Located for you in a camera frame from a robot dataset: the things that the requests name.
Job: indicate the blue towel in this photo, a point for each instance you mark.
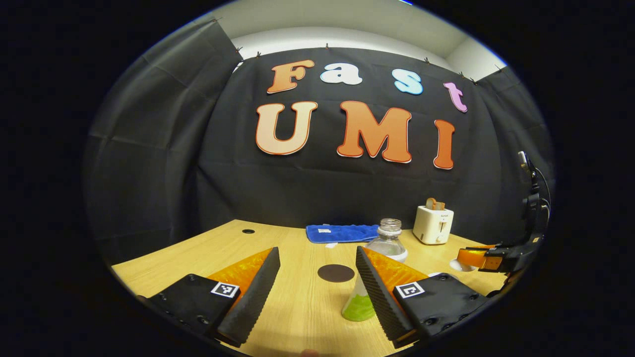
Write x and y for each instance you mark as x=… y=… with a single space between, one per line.
x=342 y=233

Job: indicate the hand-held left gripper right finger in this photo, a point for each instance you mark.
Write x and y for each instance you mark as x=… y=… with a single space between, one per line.
x=377 y=292

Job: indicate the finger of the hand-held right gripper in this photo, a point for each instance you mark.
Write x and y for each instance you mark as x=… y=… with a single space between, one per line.
x=474 y=258

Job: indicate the white toaster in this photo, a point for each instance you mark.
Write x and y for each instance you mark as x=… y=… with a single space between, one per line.
x=432 y=225

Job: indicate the dark brown round coaster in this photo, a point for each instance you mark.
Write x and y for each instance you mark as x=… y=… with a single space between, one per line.
x=336 y=273

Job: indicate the clear water bottle green label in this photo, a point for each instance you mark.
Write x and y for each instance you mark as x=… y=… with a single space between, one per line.
x=389 y=243

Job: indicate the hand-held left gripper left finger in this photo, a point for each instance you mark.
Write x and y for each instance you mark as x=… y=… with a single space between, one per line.
x=258 y=290

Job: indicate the black backdrop cloth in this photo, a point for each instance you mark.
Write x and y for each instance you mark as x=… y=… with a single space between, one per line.
x=198 y=168

